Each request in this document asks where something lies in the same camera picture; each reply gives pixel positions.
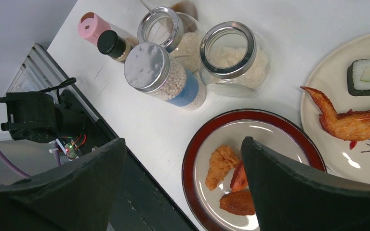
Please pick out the red food piece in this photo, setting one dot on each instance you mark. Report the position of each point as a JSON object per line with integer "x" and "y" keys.
{"x": 239, "y": 179}

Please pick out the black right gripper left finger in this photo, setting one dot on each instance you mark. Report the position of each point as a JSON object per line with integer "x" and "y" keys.
{"x": 76, "y": 196}

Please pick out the pink cap spice jar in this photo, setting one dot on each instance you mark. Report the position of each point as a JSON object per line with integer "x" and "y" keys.
{"x": 91, "y": 26}

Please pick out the sushi roll piece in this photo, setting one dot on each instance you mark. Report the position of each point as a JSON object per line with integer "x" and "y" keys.
{"x": 358, "y": 78}

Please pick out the red rimmed plate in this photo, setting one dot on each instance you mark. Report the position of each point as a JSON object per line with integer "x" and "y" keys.
{"x": 230, "y": 129}

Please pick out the fried chicken wing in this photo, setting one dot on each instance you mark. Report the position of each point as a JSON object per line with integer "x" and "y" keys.
{"x": 349, "y": 126}

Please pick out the brown fried piece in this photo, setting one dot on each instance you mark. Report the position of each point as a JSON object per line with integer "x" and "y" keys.
{"x": 238, "y": 203}

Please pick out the orange fried nugget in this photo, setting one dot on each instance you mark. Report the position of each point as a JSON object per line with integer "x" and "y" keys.
{"x": 222, "y": 160}

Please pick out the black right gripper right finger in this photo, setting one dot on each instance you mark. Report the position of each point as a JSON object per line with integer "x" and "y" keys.
{"x": 291, "y": 196}

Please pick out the silver lid bead jar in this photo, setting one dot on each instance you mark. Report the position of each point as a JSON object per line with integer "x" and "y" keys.
{"x": 150, "y": 69}

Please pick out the black cap spice jar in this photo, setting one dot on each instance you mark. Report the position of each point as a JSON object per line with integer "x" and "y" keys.
{"x": 111, "y": 44}

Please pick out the glass rice jar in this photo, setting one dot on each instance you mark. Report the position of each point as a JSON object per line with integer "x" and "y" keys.
{"x": 178, "y": 33}
{"x": 234, "y": 61}

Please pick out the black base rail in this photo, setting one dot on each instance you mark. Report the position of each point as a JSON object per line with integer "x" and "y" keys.
{"x": 141, "y": 204}

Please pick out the cream floral plate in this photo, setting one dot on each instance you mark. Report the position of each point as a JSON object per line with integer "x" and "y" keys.
{"x": 341, "y": 157}

